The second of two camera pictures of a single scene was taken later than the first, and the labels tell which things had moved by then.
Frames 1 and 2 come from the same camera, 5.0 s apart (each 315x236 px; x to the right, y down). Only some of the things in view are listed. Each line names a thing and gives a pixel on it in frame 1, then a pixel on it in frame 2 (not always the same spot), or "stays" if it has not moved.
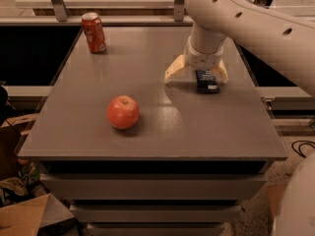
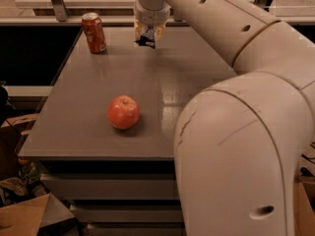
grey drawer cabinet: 185,166 stays
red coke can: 94,28 stays
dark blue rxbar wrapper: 206,83 -> 148,38
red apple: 123,111 stays
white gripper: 203,60 -> 152,16
